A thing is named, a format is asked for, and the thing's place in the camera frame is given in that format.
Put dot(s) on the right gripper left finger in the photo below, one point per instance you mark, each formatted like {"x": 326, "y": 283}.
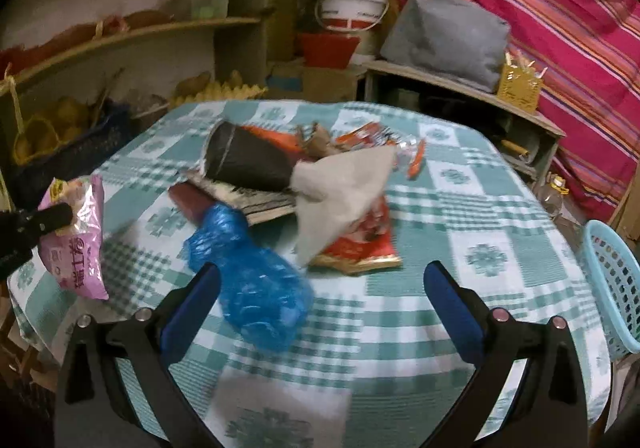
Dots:
{"x": 92, "y": 406}

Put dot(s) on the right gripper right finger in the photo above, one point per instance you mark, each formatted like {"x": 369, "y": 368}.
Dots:
{"x": 549, "y": 407}

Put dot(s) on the pink snack bag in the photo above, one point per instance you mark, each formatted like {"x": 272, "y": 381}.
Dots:
{"x": 72, "y": 254}

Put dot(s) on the blue plastic bag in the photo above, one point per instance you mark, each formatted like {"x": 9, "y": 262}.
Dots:
{"x": 262, "y": 296}

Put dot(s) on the black round container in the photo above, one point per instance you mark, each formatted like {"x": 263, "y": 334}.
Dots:
{"x": 233, "y": 155}

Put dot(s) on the black white patterned box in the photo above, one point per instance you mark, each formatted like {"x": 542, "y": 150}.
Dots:
{"x": 257, "y": 206}

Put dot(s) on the red snack wrapper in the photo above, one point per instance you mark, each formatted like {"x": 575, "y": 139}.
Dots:
{"x": 366, "y": 246}

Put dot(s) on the white paper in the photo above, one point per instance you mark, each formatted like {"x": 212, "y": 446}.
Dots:
{"x": 335, "y": 192}

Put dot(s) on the dark blue crate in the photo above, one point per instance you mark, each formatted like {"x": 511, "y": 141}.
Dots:
{"x": 27, "y": 183}

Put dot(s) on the light blue plastic basket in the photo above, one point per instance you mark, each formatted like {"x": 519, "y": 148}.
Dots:
{"x": 613, "y": 273}

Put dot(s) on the oil bottle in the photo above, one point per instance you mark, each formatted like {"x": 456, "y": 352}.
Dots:
{"x": 551, "y": 195}

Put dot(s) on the yellow egg tray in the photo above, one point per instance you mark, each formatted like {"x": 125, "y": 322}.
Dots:
{"x": 203, "y": 88}

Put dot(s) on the grey low cabinet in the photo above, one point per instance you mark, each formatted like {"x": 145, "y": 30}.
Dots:
{"x": 528, "y": 141}

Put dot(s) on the orange flat wrapper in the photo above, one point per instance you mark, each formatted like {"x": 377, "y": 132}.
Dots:
{"x": 286, "y": 142}

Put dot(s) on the orange clear candy wrappers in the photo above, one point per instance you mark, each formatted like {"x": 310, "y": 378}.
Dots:
{"x": 409, "y": 150}

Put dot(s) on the cardboard box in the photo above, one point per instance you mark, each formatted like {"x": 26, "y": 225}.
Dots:
{"x": 295, "y": 80}

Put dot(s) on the brown crumpled paper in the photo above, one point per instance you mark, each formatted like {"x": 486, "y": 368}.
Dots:
{"x": 318, "y": 143}

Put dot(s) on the yellow utensil holder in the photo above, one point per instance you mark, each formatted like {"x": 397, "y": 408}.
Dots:
{"x": 520, "y": 82}

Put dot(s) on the red plastic basin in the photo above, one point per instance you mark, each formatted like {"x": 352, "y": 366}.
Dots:
{"x": 328, "y": 50}

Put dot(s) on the grey pillow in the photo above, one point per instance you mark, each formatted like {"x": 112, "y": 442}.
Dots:
{"x": 456, "y": 39}

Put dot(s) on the white plastic bucket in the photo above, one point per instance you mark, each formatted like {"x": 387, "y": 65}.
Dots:
{"x": 354, "y": 18}

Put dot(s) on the pink striped curtain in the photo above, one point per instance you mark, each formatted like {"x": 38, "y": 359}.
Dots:
{"x": 589, "y": 50}

